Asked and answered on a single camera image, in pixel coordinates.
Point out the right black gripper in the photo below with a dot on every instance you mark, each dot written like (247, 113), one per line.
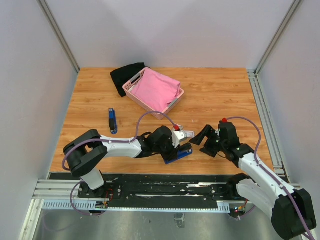
(209, 132)

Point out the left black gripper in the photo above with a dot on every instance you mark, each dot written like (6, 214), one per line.
(174, 152)

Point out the red staple box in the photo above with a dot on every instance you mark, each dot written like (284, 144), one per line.
(190, 134)

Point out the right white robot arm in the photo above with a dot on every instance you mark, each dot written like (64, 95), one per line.
(290, 210)

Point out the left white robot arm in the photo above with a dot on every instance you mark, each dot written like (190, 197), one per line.
(84, 153)

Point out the pink folded cloth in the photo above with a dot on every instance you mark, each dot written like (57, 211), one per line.
(156, 90)

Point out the pink plastic basket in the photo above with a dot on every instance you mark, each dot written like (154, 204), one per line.
(158, 115)

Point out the black folded cloth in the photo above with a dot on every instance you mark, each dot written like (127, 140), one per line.
(123, 74)

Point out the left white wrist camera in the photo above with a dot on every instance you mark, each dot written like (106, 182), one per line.
(178, 135)

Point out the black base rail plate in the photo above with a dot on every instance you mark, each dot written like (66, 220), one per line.
(152, 192)

